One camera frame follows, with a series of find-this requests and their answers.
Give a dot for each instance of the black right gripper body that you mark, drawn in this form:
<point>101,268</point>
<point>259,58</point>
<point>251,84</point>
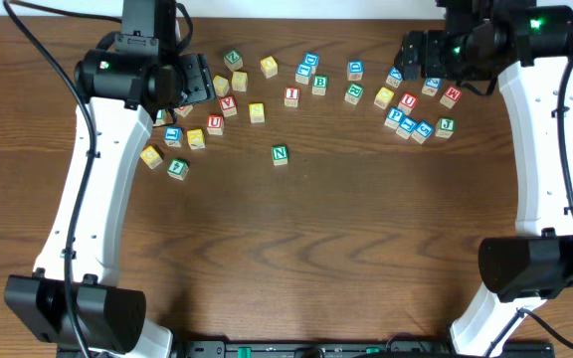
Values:
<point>408,57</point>

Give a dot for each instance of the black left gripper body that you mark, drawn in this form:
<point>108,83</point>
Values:
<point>200,78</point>

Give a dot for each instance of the red u block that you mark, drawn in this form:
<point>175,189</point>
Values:
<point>407,103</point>
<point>215,125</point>

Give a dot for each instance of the green R block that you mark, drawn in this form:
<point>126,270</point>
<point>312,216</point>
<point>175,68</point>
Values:
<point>354,93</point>

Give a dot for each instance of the green N block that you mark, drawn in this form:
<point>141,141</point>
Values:
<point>280,155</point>

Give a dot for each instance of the red E block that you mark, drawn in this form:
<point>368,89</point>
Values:
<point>183,110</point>

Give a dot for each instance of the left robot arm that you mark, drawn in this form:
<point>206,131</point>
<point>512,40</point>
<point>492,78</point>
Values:
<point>72,298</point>

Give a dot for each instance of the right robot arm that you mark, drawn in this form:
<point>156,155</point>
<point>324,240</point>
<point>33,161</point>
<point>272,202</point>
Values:
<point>524,51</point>

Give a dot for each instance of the yellow C block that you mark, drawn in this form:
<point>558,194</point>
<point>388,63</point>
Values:
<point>221,86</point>

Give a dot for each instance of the red A block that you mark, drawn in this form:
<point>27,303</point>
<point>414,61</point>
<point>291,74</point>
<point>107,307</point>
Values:
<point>228,106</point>

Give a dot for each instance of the blue 2 block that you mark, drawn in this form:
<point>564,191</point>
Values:
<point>431,86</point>

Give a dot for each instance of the yellow S block upper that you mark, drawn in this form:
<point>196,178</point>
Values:
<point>239,81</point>

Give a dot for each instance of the yellow s block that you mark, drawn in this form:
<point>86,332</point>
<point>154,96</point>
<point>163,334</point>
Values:
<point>257,112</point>
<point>239,81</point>

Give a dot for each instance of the blue X block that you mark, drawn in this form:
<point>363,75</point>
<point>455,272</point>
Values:
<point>394,78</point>

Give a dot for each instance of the green Z block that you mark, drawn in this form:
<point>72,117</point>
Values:
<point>233,60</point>

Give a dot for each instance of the green V block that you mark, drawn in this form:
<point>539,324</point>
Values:
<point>160,119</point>

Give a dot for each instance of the yellow K block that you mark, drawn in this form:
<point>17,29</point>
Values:
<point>195,139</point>

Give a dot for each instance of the red M block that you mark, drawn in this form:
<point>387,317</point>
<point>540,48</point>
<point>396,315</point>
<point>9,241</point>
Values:
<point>450,97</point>

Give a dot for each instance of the yellow S block lower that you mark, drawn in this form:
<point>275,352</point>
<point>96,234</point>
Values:
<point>257,112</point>

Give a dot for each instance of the plain yellow block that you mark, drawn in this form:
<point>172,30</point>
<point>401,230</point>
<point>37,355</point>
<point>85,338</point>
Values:
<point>383,97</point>

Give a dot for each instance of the blue P block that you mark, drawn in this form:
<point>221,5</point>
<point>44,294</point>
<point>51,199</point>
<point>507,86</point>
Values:
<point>394,118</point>

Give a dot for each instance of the yellow O block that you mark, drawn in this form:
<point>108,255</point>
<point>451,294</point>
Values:
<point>269,67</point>

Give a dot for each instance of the blue D block right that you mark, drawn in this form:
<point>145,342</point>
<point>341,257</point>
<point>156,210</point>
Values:
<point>355,70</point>

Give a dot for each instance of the blue d block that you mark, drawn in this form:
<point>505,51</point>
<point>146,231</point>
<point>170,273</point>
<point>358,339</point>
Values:
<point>355,70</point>
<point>312,60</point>

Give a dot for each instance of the green J block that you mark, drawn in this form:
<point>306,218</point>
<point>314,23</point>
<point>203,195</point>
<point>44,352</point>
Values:
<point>445,127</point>

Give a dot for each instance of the yellow G block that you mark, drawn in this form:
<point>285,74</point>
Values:
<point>151,156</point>

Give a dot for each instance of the blue S block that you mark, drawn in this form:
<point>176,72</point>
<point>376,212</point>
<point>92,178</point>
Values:
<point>422,131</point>

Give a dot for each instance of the green 4 block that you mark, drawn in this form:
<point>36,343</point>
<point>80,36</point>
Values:
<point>178,169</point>

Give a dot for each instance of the red I block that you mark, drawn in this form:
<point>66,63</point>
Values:
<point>292,96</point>

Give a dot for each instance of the blue L block upper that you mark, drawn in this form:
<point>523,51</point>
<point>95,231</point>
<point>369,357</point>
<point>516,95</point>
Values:
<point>303,73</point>

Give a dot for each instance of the green B block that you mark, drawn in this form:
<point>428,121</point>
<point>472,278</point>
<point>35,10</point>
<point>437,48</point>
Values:
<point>319,84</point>

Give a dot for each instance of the blue D block upper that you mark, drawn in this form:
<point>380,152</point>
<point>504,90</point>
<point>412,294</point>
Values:
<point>312,60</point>

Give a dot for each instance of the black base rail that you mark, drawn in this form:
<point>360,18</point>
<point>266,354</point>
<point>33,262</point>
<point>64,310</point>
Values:
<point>398,348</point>

